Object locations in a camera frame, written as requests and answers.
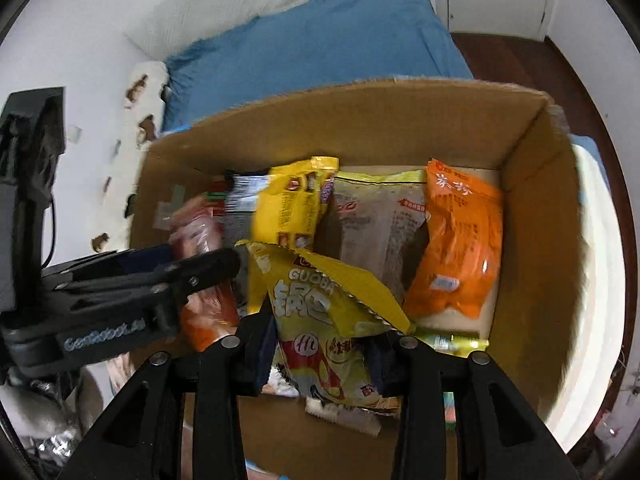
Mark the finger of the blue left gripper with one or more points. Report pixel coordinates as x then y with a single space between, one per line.
108 264

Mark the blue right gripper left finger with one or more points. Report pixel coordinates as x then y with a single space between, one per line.
258 342

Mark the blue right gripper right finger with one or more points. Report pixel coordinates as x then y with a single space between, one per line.
385 356

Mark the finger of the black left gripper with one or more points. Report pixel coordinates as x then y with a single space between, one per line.
175 280

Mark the orange snack bag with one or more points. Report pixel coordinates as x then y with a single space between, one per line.
209 315

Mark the small white cartoon packet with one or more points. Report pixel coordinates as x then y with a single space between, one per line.
278 384

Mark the colourful candy ball bag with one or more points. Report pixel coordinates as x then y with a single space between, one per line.
459 346

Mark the yellow panda snack bag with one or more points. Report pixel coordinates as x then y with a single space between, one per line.
323 307

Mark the black snack packet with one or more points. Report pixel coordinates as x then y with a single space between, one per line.
239 206

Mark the orange bread bag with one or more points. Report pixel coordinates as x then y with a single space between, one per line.
461 261

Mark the yellow snack packet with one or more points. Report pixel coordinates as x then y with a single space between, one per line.
291 206

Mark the clear yellow pastry bag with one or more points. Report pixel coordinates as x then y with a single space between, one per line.
383 222

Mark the brown meat snack packet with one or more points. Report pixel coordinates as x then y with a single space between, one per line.
194 230

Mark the red spicy strip packet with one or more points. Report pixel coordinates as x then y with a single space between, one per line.
216 195

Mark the cardboard milk box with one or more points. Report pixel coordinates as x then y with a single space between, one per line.
468 124

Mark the bear print long pillow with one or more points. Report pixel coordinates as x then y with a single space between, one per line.
143 107

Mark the striped cat blanket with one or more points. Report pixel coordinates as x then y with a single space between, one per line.
598 331

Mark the blue bed sheet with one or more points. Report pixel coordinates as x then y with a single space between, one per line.
319 43

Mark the wall socket left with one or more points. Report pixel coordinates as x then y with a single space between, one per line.
73 134

